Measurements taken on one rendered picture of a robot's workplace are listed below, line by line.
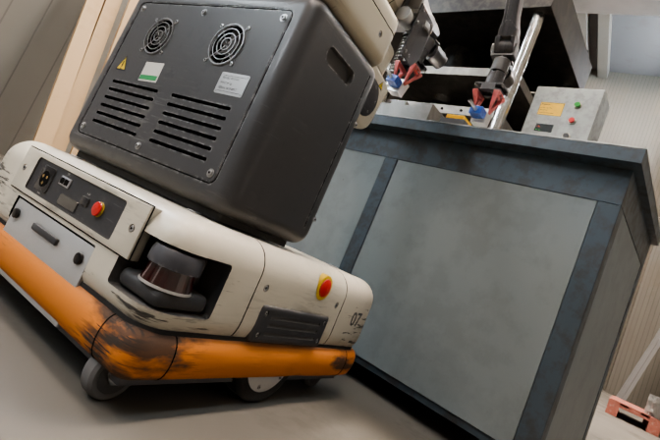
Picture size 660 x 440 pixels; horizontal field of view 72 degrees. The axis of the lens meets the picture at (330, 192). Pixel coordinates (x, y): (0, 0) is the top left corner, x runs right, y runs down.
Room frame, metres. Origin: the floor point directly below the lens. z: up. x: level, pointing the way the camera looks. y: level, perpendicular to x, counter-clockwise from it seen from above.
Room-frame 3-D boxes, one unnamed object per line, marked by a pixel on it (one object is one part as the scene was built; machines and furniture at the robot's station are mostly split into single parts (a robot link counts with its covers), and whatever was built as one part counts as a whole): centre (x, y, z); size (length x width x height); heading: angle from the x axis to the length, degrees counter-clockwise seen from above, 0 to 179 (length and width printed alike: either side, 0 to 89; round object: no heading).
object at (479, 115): (1.44, -0.34, 0.93); 0.13 x 0.05 x 0.05; 138
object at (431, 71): (2.80, -0.46, 1.51); 1.10 x 0.70 x 0.05; 48
